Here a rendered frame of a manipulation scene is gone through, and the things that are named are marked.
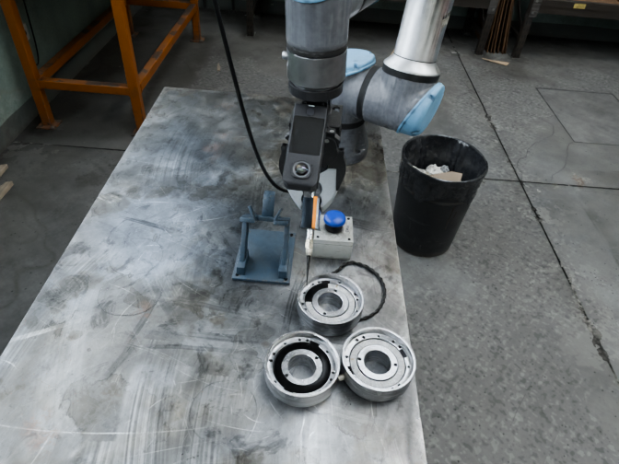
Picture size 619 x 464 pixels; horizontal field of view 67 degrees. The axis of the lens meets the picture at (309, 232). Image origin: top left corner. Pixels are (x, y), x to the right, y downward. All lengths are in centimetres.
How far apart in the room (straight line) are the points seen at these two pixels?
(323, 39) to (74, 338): 55
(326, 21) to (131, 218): 57
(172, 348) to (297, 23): 48
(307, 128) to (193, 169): 50
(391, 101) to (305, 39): 43
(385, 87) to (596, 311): 148
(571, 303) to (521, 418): 62
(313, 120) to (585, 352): 161
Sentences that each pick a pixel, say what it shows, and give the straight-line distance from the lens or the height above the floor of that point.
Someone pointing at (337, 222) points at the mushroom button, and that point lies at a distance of 83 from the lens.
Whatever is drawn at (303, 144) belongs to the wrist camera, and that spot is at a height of 109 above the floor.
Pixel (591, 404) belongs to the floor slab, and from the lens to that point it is 191.
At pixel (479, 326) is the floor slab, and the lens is 192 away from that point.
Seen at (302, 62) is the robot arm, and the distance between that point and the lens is 59.
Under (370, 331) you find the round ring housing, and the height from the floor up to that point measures 83.
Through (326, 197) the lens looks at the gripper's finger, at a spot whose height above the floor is 98.
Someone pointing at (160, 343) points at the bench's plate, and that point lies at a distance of 76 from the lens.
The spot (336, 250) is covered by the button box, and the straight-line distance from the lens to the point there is 85.
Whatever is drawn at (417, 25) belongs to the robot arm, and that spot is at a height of 112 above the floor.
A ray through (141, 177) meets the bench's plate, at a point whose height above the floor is 80.
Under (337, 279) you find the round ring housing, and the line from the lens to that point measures 79.
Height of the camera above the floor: 141
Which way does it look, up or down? 42 degrees down
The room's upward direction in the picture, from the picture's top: 5 degrees clockwise
